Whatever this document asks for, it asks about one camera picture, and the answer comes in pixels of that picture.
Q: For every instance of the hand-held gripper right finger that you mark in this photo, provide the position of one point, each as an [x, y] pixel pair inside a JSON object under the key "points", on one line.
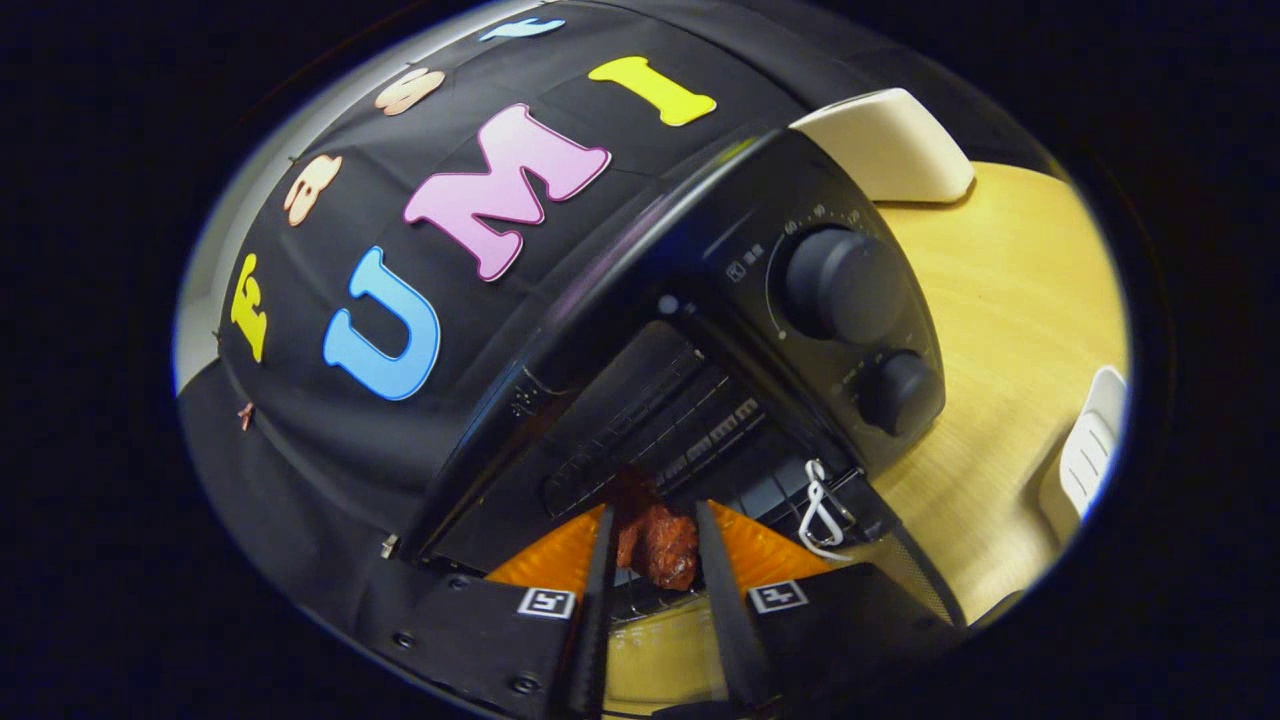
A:
{"points": [[730, 620]]}

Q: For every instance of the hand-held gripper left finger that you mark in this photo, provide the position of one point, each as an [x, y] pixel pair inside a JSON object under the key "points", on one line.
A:
{"points": [[595, 630]]}

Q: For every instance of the reddish brown meat strip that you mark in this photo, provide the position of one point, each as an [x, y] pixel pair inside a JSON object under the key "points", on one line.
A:
{"points": [[665, 550]]}

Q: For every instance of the black toaster oven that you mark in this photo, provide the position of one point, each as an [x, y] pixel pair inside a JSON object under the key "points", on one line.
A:
{"points": [[620, 300]]}

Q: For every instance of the white bread toaster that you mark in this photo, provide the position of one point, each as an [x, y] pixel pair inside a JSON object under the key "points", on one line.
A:
{"points": [[890, 140]]}

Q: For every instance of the silver clip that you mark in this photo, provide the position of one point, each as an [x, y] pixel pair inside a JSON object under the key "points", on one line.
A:
{"points": [[389, 546]]}

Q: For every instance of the black backdrop cloth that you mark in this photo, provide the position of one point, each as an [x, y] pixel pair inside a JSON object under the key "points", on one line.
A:
{"points": [[330, 440]]}

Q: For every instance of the white ribbed dish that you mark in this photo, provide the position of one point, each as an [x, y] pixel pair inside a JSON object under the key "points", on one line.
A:
{"points": [[1085, 460]]}

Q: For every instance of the red clip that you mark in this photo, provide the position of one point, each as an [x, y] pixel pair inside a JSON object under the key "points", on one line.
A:
{"points": [[246, 415]]}

